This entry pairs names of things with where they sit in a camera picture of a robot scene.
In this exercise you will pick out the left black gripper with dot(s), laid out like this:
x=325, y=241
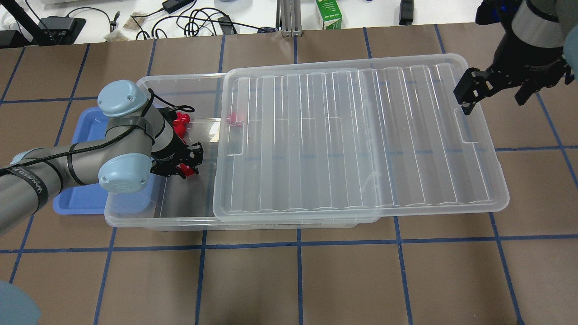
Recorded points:
x=173, y=151

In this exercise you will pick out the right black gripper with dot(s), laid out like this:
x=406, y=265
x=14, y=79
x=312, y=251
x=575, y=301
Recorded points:
x=518, y=62

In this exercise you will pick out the red block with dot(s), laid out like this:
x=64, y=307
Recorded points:
x=236, y=119
x=186, y=171
x=180, y=130
x=181, y=119

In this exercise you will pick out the clear plastic box lid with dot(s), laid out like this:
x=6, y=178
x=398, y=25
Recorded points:
x=357, y=138

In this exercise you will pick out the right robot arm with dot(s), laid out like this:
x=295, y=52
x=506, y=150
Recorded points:
x=540, y=23

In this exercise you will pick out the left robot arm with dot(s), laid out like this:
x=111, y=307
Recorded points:
x=141, y=139

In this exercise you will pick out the clear plastic storage box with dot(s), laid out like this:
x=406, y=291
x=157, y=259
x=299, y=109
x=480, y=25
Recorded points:
x=174, y=204

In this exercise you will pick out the blue plastic tray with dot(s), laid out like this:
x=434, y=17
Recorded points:
x=92, y=199

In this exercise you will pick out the black device on table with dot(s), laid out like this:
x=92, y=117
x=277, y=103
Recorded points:
x=406, y=12

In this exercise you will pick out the black power adapter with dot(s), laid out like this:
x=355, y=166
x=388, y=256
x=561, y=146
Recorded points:
x=172, y=6

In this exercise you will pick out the green white carton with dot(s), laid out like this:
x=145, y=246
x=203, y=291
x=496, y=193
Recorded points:
x=329, y=14

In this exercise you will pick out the aluminium frame post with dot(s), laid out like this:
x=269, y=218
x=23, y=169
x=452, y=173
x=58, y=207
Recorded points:
x=288, y=18

